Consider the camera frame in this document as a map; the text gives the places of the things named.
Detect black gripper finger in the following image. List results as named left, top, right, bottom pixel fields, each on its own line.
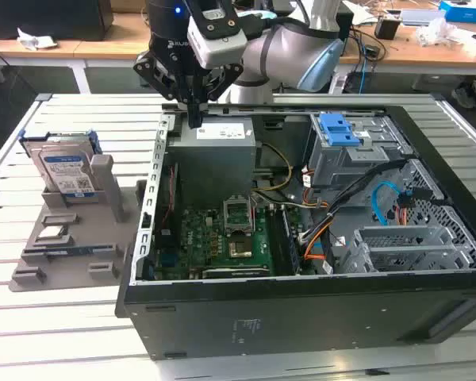
left=195, top=62, right=245, bottom=129
left=133, top=54, right=197, bottom=129

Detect hard disk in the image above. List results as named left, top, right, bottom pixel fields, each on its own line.
left=18, top=129, right=100, bottom=204

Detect blue data wire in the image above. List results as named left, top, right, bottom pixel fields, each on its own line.
left=372, top=180, right=412, bottom=228

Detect orange red power wire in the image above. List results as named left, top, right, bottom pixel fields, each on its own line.
left=395, top=187, right=436, bottom=228

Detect metal disk bay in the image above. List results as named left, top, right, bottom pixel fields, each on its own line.
left=352, top=225, right=476, bottom=275

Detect wooden desk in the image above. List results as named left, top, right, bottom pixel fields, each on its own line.
left=332, top=6, right=476, bottom=77
left=0, top=17, right=156, bottom=94

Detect grey power supply unit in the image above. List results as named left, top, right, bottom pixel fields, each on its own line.
left=167, top=117, right=259, bottom=199

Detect crumpled white paper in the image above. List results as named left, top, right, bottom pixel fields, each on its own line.
left=16, top=27, right=59, bottom=51

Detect large black box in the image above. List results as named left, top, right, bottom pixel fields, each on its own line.
left=0, top=0, right=114, bottom=41

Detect blue plastic drive latch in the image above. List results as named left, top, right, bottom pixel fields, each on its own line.
left=318, top=113, right=360, bottom=147

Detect metal socket cover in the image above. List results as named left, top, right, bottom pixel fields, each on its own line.
left=222, top=196, right=253, bottom=236

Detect metal optical drive cage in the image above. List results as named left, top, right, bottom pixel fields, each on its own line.
left=307, top=113, right=417, bottom=188

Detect green motherboard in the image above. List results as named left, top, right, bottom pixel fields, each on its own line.
left=152, top=198, right=302, bottom=281

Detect CPU socket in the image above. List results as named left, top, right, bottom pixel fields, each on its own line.
left=228, top=237, right=257, bottom=259

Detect black RAM slot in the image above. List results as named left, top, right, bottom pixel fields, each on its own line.
left=279, top=206, right=294, bottom=275
left=272, top=206, right=287, bottom=275
left=285, top=208, right=302, bottom=275

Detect small black box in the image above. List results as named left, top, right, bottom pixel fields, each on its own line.
left=374, top=17, right=401, bottom=40

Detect grey parts rack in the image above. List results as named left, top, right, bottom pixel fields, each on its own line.
left=8, top=154, right=148, bottom=294

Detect silver CPU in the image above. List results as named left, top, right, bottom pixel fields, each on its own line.
left=37, top=226, right=67, bottom=241

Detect black expansion slot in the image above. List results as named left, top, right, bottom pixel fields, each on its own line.
left=201, top=267, right=271, bottom=279

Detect RAM stick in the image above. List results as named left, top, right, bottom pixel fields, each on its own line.
left=23, top=245, right=117, bottom=257

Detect clear plastic bag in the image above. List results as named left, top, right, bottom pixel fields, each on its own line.
left=416, top=17, right=461, bottom=47

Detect black PC case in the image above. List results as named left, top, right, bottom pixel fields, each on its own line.
left=114, top=101, right=476, bottom=360

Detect blue cardboard box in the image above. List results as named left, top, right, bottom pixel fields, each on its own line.
left=439, top=0, right=476, bottom=23

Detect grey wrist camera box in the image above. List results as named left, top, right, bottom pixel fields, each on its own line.
left=186, top=7, right=248, bottom=69

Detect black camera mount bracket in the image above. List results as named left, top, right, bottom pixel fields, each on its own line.
left=190, top=0, right=239, bottom=40

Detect yellow black power wires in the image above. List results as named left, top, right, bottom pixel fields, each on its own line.
left=255, top=142, right=295, bottom=199

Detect black cable bundle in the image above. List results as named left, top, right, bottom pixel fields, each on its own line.
left=297, top=156, right=453, bottom=255

